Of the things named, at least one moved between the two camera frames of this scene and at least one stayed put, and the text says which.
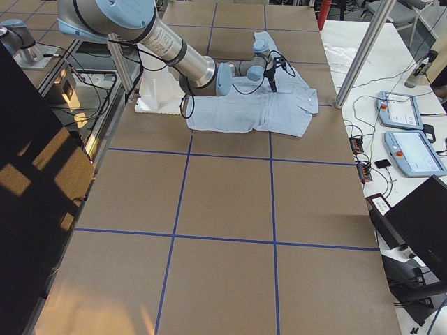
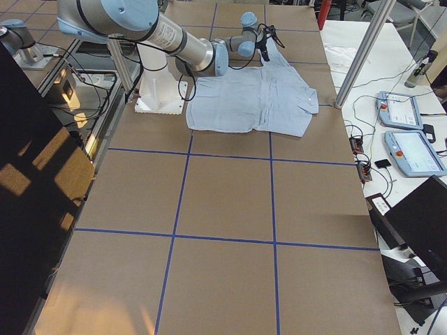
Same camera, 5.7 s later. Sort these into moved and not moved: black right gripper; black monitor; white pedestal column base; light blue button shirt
Moved: black right gripper
Not moved: black monitor; white pedestal column base; light blue button shirt
